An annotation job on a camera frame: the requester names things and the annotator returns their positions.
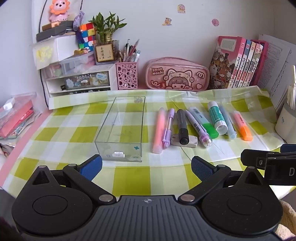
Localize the green highlighter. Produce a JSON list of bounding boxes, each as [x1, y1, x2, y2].
[[188, 107, 219, 139]]

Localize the printed paper sheets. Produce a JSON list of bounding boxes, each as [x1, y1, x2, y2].
[[256, 34, 296, 112]]

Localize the pink perforated pen holder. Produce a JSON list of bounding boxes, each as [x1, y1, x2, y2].
[[116, 59, 139, 90]]

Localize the green checked tablecloth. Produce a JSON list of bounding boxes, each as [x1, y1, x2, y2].
[[0, 85, 292, 201]]

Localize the light blue pen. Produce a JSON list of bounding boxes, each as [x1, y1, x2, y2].
[[218, 105, 237, 139]]

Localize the white drawer organiser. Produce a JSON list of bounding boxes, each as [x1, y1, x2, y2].
[[43, 64, 119, 98]]

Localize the bunch of pens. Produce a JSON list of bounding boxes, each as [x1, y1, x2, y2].
[[117, 39, 141, 63]]

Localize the glass vase with label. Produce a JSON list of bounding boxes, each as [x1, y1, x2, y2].
[[94, 40, 120, 66]]

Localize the pink highlighter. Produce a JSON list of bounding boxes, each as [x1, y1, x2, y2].
[[152, 108, 167, 154]]

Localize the grey spine book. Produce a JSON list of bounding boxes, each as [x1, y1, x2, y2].
[[251, 43, 264, 87]]

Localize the clear decorated drawer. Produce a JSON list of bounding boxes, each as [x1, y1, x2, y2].
[[63, 71, 110, 90]]

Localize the red booklets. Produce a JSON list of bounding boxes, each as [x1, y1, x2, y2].
[[0, 101, 35, 139]]

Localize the small colourful toy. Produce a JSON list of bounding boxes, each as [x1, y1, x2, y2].
[[73, 47, 91, 56]]

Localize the beige fleece cloth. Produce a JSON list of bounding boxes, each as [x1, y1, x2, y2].
[[276, 199, 296, 241]]

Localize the pink pencil case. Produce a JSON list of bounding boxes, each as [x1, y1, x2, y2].
[[145, 57, 210, 91]]

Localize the white storage box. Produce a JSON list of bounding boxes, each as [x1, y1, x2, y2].
[[32, 36, 79, 70]]

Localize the clear plastic case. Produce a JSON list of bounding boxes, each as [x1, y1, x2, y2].
[[0, 92, 38, 141]]

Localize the black marker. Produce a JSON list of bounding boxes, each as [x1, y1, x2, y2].
[[177, 109, 189, 145]]

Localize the small white block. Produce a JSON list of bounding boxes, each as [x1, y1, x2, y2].
[[3, 98, 16, 111]]

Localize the white green glue stick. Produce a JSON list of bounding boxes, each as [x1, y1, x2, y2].
[[207, 101, 228, 135]]

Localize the pink desk mat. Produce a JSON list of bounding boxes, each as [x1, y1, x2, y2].
[[0, 108, 55, 166]]

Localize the pink lion figurine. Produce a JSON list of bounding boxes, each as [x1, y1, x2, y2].
[[48, 0, 71, 24]]

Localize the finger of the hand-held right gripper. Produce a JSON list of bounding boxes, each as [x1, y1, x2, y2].
[[240, 149, 269, 167], [280, 144, 296, 153]]

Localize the pink spine book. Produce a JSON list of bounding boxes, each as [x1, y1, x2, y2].
[[245, 42, 261, 88]]

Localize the large clear lidded container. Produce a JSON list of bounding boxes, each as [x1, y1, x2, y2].
[[60, 52, 96, 77]]

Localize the black cable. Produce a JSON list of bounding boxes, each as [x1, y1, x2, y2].
[[38, 0, 48, 105]]

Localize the colourful cube puzzle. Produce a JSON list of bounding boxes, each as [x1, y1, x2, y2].
[[76, 22, 97, 49]]

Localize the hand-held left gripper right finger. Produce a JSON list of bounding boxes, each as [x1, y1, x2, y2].
[[178, 156, 270, 205]]

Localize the purple mechanical pencil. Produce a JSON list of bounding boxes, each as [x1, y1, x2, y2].
[[162, 108, 175, 149]]

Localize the brown wooden block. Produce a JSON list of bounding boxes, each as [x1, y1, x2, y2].
[[42, 21, 61, 31]]

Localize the orange highlighter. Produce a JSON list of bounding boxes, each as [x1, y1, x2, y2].
[[232, 111, 253, 141]]

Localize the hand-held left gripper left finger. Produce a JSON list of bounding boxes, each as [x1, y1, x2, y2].
[[29, 154, 117, 205]]

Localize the tan spine book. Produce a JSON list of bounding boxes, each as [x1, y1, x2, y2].
[[239, 41, 257, 88]]

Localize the white eraser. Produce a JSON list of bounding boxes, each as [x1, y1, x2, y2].
[[171, 134, 199, 146]]

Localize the purple pen with clear top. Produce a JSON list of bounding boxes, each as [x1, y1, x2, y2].
[[186, 110, 212, 148]]

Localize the clear plastic storage box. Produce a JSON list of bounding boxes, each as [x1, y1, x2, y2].
[[95, 96, 146, 163]]

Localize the dark grey flat box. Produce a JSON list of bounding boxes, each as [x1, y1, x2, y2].
[[36, 21, 77, 42]]

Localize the blue spine book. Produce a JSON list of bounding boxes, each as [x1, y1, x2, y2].
[[233, 39, 252, 88]]

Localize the dark cloth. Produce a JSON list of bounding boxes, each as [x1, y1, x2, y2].
[[0, 215, 23, 241]]

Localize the purple sachet charm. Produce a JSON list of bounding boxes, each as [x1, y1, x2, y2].
[[73, 10, 84, 30]]

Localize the small clear lidded container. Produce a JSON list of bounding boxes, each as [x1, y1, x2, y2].
[[42, 62, 63, 79]]

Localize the pink illustrated cover book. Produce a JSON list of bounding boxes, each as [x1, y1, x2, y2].
[[208, 36, 247, 90]]

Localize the lucky bamboo plant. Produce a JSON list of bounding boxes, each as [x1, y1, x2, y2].
[[88, 11, 127, 45]]

